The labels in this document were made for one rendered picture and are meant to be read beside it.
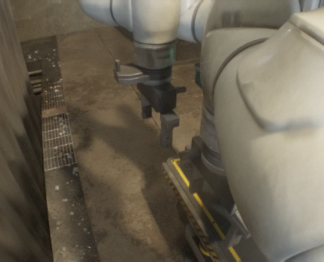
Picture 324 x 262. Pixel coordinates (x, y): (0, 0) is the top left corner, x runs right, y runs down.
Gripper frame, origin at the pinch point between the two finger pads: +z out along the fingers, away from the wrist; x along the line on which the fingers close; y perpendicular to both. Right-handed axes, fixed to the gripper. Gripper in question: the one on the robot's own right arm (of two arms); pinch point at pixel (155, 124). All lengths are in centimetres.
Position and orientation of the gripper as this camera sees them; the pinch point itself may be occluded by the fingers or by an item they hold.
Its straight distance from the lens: 66.6
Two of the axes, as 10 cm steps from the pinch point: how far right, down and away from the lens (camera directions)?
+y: 9.2, -2.4, 3.1
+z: 0.0, 7.9, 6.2
